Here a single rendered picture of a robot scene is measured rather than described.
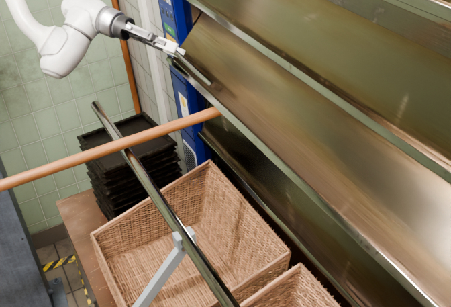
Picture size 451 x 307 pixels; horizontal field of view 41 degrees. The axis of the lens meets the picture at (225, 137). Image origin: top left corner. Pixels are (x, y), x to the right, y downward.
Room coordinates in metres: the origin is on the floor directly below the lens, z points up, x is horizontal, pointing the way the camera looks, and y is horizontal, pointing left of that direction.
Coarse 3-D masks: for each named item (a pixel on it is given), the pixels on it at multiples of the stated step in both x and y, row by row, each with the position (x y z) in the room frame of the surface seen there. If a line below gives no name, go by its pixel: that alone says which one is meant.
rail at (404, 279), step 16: (176, 64) 1.68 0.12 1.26; (192, 80) 1.57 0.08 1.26; (208, 96) 1.46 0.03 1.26; (224, 112) 1.37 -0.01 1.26; (240, 128) 1.28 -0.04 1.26; (256, 144) 1.20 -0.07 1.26; (272, 160) 1.13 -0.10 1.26; (288, 176) 1.06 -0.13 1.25; (304, 192) 1.00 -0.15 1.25; (352, 224) 0.88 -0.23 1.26; (368, 240) 0.82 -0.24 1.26; (384, 256) 0.78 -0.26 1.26; (400, 272) 0.74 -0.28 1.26; (416, 288) 0.70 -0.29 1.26; (432, 304) 0.66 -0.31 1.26
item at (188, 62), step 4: (176, 52) 1.66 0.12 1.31; (180, 56) 1.63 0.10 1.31; (184, 56) 1.63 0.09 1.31; (184, 60) 1.60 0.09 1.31; (188, 60) 1.59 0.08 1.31; (192, 60) 1.66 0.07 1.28; (188, 64) 1.57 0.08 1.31; (192, 64) 1.56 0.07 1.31; (192, 68) 1.54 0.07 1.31; (196, 68) 1.54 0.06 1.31; (196, 72) 1.52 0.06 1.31; (200, 72) 1.51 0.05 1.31; (200, 76) 1.49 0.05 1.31; (204, 76) 1.48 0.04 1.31; (204, 80) 1.47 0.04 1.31; (208, 80) 1.45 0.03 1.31; (208, 84) 1.44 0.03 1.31; (212, 84) 1.43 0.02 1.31; (216, 84) 1.47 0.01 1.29; (216, 88) 1.46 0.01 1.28; (220, 88) 1.47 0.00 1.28
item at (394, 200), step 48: (192, 48) 1.71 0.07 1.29; (240, 48) 1.54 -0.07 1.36; (240, 96) 1.40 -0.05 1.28; (288, 96) 1.27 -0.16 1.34; (288, 144) 1.16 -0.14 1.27; (336, 144) 1.06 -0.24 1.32; (384, 144) 0.98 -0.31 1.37; (336, 192) 0.97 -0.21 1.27; (384, 192) 0.90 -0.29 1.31; (432, 192) 0.84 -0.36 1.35; (384, 240) 0.82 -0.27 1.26; (432, 240) 0.76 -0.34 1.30; (432, 288) 0.70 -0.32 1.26
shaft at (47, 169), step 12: (180, 120) 1.44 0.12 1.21; (192, 120) 1.44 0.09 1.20; (204, 120) 1.46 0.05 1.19; (144, 132) 1.40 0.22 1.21; (156, 132) 1.40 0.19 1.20; (168, 132) 1.42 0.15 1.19; (108, 144) 1.36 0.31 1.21; (120, 144) 1.37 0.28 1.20; (132, 144) 1.38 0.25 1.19; (72, 156) 1.33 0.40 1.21; (84, 156) 1.33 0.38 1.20; (96, 156) 1.34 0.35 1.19; (36, 168) 1.29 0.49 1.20; (48, 168) 1.29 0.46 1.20; (60, 168) 1.30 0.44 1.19; (0, 180) 1.26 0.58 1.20; (12, 180) 1.26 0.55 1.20; (24, 180) 1.27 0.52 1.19
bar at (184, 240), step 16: (96, 112) 1.61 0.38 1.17; (112, 128) 1.49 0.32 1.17; (128, 160) 1.33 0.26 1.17; (144, 176) 1.24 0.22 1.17; (160, 192) 1.17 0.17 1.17; (160, 208) 1.11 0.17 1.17; (176, 224) 1.04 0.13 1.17; (176, 240) 0.99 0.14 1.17; (192, 240) 0.98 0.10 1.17; (176, 256) 0.99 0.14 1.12; (192, 256) 0.94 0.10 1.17; (160, 272) 0.98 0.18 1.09; (208, 272) 0.88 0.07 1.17; (160, 288) 0.97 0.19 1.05; (224, 288) 0.83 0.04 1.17; (144, 304) 0.96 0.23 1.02; (224, 304) 0.80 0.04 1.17
